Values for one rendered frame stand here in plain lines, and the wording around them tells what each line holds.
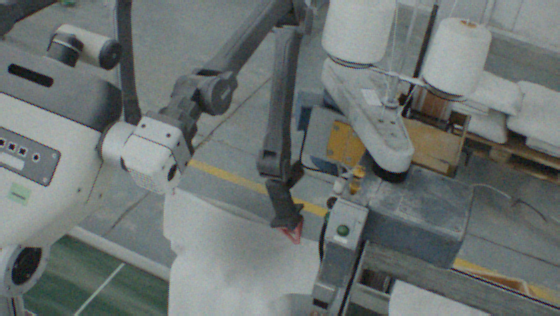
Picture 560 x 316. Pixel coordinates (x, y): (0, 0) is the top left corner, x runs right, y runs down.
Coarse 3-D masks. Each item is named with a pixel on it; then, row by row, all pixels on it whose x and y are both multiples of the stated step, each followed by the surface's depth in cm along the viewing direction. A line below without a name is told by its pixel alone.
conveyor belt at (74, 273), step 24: (72, 240) 240; (48, 264) 227; (72, 264) 229; (96, 264) 232; (120, 264) 234; (48, 288) 217; (72, 288) 219; (96, 288) 221; (120, 288) 224; (144, 288) 226; (168, 288) 228; (48, 312) 208; (72, 312) 210; (96, 312) 212; (120, 312) 214; (144, 312) 216; (168, 312) 218
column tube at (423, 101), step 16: (448, 0) 152; (464, 0) 150; (480, 0) 149; (448, 16) 154; (464, 16) 152; (480, 16) 151; (416, 96) 169; (432, 96) 167; (416, 112) 171; (432, 112) 169; (448, 112) 167; (368, 272) 206; (352, 288) 213; (384, 288) 207
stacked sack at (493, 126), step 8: (464, 112) 423; (472, 112) 423; (488, 112) 428; (496, 112) 431; (472, 120) 417; (480, 120) 417; (488, 120) 418; (496, 120) 420; (504, 120) 423; (472, 128) 417; (480, 128) 414; (488, 128) 413; (496, 128) 412; (504, 128) 416; (488, 136) 414; (496, 136) 412; (504, 136) 413
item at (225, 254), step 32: (192, 224) 176; (224, 224) 170; (256, 224) 166; (192, 256) 181; (224, 256) 176; (256, 256) 172; (288, 256) 169; (192, 288) 182; (224, 288) 177; (256, 288) 175; (288, 288) 175
